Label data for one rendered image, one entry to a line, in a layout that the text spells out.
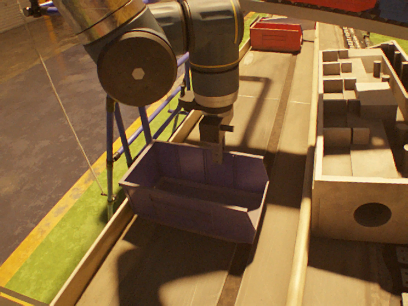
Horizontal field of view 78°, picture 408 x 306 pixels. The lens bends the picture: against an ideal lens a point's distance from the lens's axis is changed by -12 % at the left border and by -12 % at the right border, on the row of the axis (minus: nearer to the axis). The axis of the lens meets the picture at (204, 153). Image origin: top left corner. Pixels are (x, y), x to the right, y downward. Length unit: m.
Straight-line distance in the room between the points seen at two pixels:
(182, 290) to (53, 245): 1.35
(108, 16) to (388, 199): 0.61
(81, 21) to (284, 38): 1.69
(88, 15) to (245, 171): 0.55
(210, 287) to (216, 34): 0.53
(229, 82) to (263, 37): 1.41
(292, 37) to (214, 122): 1.40
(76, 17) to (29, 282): 1.62
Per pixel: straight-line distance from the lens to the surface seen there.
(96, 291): 0.72
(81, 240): 1.85
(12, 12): 12.12
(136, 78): 0.38
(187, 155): 0.79
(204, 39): 0.56
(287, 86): 1.49
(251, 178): 0.77
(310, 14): 0.84
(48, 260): 1.87
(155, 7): 0.56
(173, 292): 0.67
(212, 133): 0.64
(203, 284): 0.67
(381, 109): 0.92
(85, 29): 0.39
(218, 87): 0.60
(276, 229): 0.76
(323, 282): 0.70
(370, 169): 0.72
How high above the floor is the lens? 1.35
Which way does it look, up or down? 38 degrees down
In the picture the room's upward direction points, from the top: 5 degrees counter-clockwise
